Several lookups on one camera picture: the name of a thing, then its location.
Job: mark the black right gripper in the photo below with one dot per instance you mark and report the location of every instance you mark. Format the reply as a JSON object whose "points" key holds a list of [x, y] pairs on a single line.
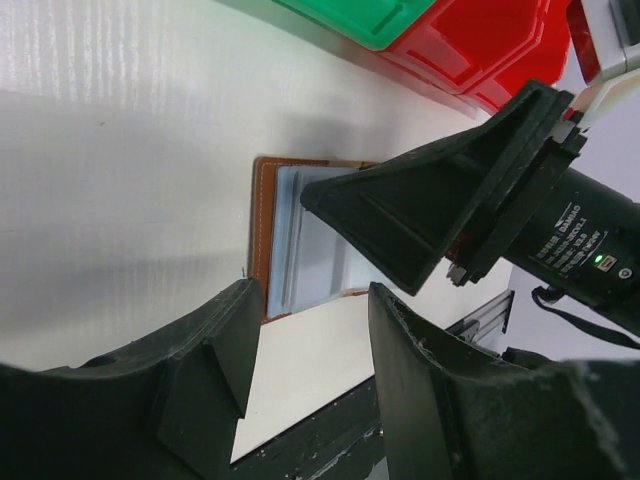
{"points": [[503, 189]]}

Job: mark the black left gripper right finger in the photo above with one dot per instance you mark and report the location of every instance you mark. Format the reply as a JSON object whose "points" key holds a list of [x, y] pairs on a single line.
{"points": [[452, 410]]}

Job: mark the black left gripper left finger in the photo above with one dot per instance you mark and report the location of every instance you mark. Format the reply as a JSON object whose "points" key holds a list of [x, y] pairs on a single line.
{"points": [[165, 406]]}

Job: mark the brown leather card holder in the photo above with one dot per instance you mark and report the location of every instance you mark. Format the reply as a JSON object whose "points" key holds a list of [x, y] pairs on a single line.
{"points": [[299, 261]]}

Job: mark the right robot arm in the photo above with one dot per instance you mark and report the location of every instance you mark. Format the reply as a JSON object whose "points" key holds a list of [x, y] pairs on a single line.
{"points": [[614, 26]]}

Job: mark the red bin middle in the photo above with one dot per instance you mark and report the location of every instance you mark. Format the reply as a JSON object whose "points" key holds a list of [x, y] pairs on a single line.
{"points": [[484, 52]]}

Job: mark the red bin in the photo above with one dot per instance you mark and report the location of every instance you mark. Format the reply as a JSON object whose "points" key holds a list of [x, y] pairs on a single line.
{"points": [[484, 52], [582, 41]]}

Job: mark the green bin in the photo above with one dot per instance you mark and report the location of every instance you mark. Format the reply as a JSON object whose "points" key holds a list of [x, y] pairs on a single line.
{"points": [[374, 25]]}

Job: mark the red bin right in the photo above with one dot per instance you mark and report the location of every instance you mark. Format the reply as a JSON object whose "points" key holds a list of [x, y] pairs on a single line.
{"points": [[582, 41]]}

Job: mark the aluminium front rail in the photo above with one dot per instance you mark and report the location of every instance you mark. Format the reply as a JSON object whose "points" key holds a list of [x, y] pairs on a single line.
{"points": [[486, 325]]}

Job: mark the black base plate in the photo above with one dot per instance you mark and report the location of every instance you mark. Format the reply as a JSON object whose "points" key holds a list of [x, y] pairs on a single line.
{"points": [[341, 440]]}

